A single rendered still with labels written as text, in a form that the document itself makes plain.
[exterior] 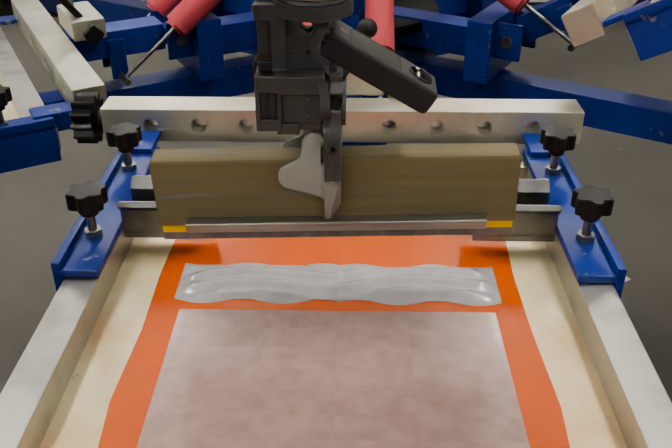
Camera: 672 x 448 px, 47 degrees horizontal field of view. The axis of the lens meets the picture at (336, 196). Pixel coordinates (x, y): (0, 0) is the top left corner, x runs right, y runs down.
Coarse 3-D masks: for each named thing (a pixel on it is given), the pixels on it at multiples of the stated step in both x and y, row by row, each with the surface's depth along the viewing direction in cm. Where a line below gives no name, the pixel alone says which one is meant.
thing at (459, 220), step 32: (192, 224) 75; (224, 224) 75; (256, 224) 75; (288, 224) 75; (320, 224) 75; (352, 224) 75; (384, 224) 75; (416, 224) 75; (448, 224) 75; (480, 224) 75
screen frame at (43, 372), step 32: (64, 288) 80; (96, 288) 81; (576, 288) 81; (608, 288) 80; (64, 320) 75; (96, 320) 81; (608, 320) 75; (32, 352) 71; (64, 352) 72; (608, 352) 71; (640, 352) 71; (32, 384) 68; (64, 384) 72; (608, 384) 71; (640, 384) 68; (0, 416) 64; (32, 416) 65; (640, 416) 64
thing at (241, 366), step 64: (192, 256) 91; (256, 256) 91; (320, 256) 91; (192, 320) 81; (256, 320) 81; (320, 320) 81; (128, 384) 73; (192, 384) 73; (256, 384) 73; (320, 384) 73
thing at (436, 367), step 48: (384, 240) 94; (432, 240) 94; (336, 336) 79; (384, 336) 79; (432, 336) 79; (480, 336) 79; (528, 336) 79; (336, 384) 73; (384, 384) 73; (432, 384) 73; (480, 384) 73; (528, 384) 73; (336, 432) 67; (384, 432) 67; (432, 432) 67; (480, 432) 67; (528, 432) 67
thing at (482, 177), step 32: (160, 160) 73; (192, 160) 73; (224, 160) 73; (256, 160) 73; (288, 160) 73; (352, 160) 73; (384, 160) 73; (416, 160) 73; (448, 160) 73; (480, 160) 72; (512, 160) 72; (160, 192) 75; (192, 192) 75; (224, 192) 75; (256, 192) 75; (288, 192) 75; (352, 192) 75; (384, 192) 74; (416, 192) 74; (448, 192) 74; (480, 192) 74; (512, 192) 74; (160, 224) 77
